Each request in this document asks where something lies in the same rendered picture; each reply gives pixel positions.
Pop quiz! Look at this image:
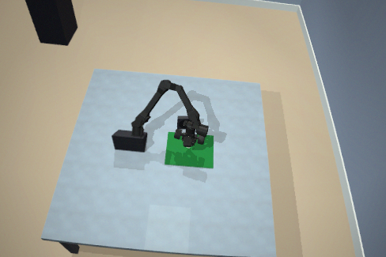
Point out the green circuit board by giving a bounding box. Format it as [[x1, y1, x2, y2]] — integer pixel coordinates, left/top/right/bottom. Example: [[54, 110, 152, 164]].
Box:
[[165, 132, 214, 168]]

